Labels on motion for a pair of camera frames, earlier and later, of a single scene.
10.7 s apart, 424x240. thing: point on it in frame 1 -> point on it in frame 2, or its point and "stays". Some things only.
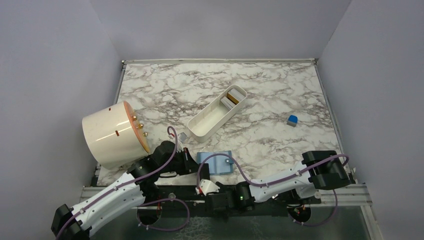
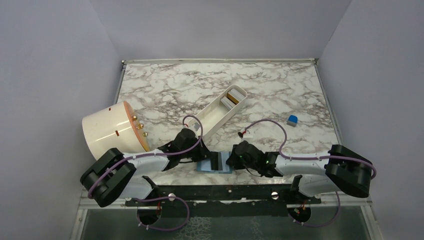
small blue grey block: (292, 121) stays
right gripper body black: (231, 207) -> (238, 163)
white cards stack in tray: (228, 103) stays
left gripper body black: (182, 163) -> (198, 152)
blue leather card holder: (219, 164) stays
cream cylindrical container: (115, 137) stays
